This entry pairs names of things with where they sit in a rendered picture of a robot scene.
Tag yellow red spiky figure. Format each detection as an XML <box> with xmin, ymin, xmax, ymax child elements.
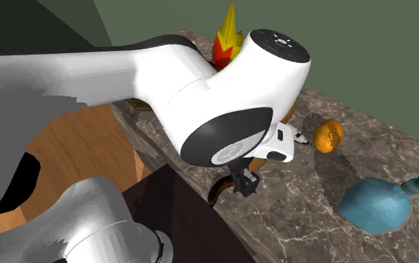
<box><xmin>212</xmin><ymin>1</ymin><xmax>246</xmax><ymax>72</ymax></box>

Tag brown wooden bowl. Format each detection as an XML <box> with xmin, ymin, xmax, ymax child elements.
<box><xmin>207</xmin><ymin>102</ymin><xmax>300</xmax><ymax>209</ymax></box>

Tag orange round fruit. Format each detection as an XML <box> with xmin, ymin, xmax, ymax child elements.
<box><xmin>313</xmin><ymin>118</ymin><xmax>345</xmax><ymax>154</ymax></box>

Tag blue vase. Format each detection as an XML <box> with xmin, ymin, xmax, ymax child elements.
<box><xmin>337</xmin><ymin>166</ymin><xmax>419</xmax><ymax>235</ymax></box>

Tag dark robot stand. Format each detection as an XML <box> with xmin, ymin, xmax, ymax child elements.
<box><xmin>120</xmin><ymin>164</ymin><xmax>258</xmax><ymax>263</ymax></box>

